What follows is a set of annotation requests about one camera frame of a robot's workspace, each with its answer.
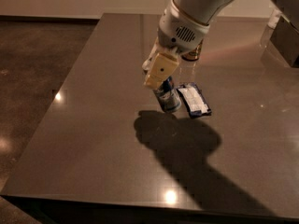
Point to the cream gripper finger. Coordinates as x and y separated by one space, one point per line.
147 64
159 70

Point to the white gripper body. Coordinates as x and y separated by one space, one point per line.
177 32

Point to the silver blue redbull can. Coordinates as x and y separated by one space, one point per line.
167 96

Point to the dark robot base block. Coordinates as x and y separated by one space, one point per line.
286 40

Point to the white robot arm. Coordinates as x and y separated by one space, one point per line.
213 8

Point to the gold soda can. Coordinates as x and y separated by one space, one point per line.
193 55

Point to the blue white snack packet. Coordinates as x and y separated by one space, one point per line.
194 100

